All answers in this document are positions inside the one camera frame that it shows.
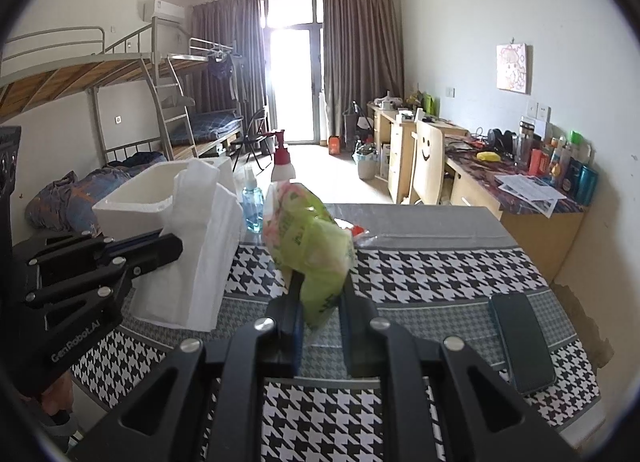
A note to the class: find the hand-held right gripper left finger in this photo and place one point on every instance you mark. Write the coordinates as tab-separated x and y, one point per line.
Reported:
285	342

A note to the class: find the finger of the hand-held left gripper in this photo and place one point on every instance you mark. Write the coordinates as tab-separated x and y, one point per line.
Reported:
150	243
155	264

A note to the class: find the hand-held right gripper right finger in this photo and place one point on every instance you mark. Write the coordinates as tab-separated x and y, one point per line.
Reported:
357	342

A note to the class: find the white plastic bag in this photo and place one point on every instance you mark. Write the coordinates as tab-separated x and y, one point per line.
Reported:
200	262

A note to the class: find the white foam box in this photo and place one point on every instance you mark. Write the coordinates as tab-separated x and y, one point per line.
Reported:
135	197

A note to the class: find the green plastic bag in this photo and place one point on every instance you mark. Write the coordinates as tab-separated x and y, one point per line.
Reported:
310	242

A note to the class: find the person's left hand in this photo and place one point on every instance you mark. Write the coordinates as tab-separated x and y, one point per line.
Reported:
60	394

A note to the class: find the blue patterned quilt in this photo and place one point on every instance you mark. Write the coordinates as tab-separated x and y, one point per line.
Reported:
65	197

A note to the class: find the houndstooth tablecloth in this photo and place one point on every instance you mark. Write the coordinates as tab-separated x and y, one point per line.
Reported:
425	272

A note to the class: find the blue spray bottle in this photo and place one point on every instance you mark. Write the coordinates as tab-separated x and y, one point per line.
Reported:
253	207

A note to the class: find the red snack packet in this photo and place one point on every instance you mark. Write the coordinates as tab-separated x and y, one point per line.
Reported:
359	231

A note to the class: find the white pump bottle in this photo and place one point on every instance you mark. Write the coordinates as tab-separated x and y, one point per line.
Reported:
282	174

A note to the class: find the black folding chair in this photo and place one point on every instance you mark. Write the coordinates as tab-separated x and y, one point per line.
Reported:
255	124

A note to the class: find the black smartphone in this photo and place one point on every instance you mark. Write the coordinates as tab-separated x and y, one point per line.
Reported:
522	342

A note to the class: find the waste bin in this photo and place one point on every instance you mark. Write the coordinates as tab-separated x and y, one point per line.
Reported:
364	164

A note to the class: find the plain wooden desk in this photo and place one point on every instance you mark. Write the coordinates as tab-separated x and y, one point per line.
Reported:
400	161

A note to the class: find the dark hanging clothes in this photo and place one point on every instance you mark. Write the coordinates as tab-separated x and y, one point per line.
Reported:
221	67

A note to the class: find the metal bunk bed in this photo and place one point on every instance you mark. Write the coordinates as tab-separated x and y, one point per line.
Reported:
200	59
50	76

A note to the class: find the orange container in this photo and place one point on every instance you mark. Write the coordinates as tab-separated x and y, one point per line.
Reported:
334	145

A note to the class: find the wooden chair with smiley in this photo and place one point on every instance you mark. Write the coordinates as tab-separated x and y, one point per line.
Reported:
427	156

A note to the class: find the wooden desk with patterned cover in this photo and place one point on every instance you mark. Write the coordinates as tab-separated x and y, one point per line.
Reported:
540	242

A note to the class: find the glass balcony door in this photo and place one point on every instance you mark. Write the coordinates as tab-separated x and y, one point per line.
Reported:
295	91

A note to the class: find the yellow object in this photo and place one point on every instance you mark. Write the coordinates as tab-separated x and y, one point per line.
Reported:
488	156

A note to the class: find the printed papers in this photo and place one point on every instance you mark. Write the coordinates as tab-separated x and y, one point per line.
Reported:
530	192

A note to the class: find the brown curtain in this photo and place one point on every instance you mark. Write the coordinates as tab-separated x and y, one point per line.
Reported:
225	26
360	51

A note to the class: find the white air conditioner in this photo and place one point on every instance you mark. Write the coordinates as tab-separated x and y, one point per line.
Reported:
165	9

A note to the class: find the green packet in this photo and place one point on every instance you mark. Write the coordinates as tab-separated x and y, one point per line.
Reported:
429	105

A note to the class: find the black headphones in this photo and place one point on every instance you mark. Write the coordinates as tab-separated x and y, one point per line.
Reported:
502	140

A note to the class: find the dark drinking tumbler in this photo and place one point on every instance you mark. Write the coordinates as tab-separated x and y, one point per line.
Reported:
525	141

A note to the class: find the row of toiletry bottles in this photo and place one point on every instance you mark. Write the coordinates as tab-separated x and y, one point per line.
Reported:
575	181

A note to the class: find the wall socket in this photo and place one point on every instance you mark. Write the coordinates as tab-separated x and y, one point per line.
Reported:
538	110

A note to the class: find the wall picture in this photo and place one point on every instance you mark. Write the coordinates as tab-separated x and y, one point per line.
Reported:
513	66

